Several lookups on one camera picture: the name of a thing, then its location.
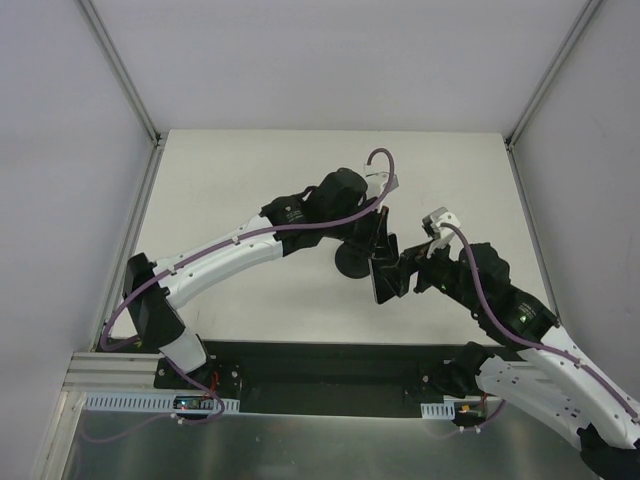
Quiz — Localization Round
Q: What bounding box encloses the light blue smartphone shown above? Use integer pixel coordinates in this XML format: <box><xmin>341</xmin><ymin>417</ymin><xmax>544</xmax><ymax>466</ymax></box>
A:
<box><xmin>369</xmin><ymin>257</ymin><xmax>399</xmax><ymax>305</ymax></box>

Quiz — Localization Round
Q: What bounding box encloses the black phone stand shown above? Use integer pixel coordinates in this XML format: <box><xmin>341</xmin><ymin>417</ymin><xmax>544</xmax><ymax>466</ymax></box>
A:
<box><xmin>334</xmin><ymin>243</ymin><xmax>370</xmax><ymax>280</ymax></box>

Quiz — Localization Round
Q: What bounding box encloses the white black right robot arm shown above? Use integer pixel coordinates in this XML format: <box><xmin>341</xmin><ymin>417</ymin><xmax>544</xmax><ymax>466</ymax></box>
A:
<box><xmin>370</xmin><ymin>236</ymin><xmax>639</xmax><ymax>479</ymax></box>

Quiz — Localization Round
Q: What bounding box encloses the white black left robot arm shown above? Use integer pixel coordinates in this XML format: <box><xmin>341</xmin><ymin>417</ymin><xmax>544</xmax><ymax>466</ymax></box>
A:
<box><xmin>123</xmin><ymin>168</ymin><xmax>398</xmax><ymax>389</ymax></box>

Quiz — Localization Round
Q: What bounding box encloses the shiny metal front panel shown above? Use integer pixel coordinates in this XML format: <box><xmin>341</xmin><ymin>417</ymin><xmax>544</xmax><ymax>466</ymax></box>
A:
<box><xmin>38</xmin><ymin>392</ymin><xmax>590</xmax><ymax>479</ymax></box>

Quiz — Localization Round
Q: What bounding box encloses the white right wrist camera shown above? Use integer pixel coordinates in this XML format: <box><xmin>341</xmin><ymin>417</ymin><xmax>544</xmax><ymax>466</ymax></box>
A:
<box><xmin>422</xmin><ymin>207</ymin><xmax>461</xmax><ymax>258</ymax></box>

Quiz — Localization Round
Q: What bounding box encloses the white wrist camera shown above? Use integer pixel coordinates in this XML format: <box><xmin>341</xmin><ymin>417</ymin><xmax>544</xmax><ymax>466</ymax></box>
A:
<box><xmin>363</xmin><ymin>166</ymin><xmax>399</xmax><ymax>198</ymax></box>
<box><xmin>422</xmin><ymin>207</ymin><xmax>461</xmax><ymax>258</ymax></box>

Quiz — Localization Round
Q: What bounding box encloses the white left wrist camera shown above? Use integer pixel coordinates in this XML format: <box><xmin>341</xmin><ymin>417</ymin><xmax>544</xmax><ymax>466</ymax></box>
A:
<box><xmin>363</xmin><ymin>166</ymin><xmax>399</xmax><ymax>198</ymax></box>

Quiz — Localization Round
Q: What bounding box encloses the white slotted right cable duct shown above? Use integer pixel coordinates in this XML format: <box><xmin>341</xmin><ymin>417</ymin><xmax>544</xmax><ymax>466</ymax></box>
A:
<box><xmin>420</xmin><ymin>400</ymin><xmax>456</xmax><ymax>421</ymax></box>

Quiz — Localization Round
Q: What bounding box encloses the white slotted cable duct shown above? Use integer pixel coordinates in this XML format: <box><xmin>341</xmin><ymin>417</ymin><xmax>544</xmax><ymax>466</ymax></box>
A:
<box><xmin>420</xmin><ymin>400</ymin><xmax>456</xmax><ymax>421</ymax></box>
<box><xmin>84</xmin><ymin>393</ymin><xmax>240</xmax><ymax>416</ymax></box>

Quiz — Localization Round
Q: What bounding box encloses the aluminium right table rail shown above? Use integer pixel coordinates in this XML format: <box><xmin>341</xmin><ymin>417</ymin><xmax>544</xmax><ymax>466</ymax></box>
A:
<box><xmin>505</xmin><ymin>144</ymin><xmax>562</xmax><ymax>319</ymax></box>

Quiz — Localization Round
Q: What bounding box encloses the aluminium table rail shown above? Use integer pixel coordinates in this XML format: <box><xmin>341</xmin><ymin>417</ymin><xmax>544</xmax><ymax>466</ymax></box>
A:
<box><xmin>88</xmin><ymin>132</ymin><xmax>168</xmax><ymax>352</ymax></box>
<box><xmin>505</xmin><ymin>144</ymin><xmax>562</xmax><ymax>319</ymax></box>

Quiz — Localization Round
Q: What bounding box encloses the aluminium right frame post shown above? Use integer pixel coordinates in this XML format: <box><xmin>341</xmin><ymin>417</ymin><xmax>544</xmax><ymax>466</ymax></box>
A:
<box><xmin>504</xmin><ymin>0</ymin><xmax>606</xmax><ymax>152</ymax></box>

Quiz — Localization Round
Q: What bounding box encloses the aluminium frame post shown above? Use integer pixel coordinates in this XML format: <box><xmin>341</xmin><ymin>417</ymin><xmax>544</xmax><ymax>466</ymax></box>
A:
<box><xmin>74</xmin><ymin>0</ymin><xmax>163</xmax><ymax>146</ymax></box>
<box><xmin>504</xmin><ymin>0</ymin><xmax>606</xmax><ymax>152</ymax></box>

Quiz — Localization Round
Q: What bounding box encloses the aluminium left frame post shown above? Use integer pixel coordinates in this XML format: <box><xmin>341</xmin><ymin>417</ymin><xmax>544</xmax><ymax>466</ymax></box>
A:
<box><xmin>74</xmin><ymin>0</ymin><xmax>163</xmax><ymax>146</ymax></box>

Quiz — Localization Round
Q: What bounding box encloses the aluminium left table rail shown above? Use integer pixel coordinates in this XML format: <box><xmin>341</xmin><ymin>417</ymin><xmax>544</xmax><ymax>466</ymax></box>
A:
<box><xmin>88</xmin><ymin>132</ymin><xmax>168</xmax><ymax>352</ymax></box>

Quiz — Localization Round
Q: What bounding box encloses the white slotted left cable duct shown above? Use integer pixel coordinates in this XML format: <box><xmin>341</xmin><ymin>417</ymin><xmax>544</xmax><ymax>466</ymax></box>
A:
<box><xmin>84</xmin><ymin>393</ymin><xmax>240</xmax><ymax>416</ymax></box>

